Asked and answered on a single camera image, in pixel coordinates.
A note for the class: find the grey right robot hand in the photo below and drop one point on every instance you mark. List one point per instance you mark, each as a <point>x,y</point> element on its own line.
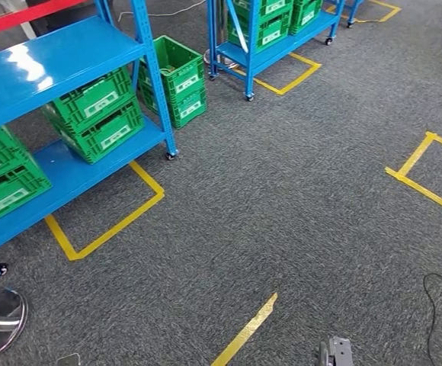
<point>338,353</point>

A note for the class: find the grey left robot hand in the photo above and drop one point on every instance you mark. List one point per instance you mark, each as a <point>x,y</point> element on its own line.
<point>69,360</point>

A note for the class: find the blue metal shelf rack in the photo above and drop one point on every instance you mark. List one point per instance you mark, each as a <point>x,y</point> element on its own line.
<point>53,65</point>
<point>354,10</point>
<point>271,53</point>

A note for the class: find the yellow floor tape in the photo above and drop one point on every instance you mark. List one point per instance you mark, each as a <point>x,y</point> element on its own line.
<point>384,14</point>
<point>103,235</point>
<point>289,86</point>
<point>243,331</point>
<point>419,189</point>

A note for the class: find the red barrier belt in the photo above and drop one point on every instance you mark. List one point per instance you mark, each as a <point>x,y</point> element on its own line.
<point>23,15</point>

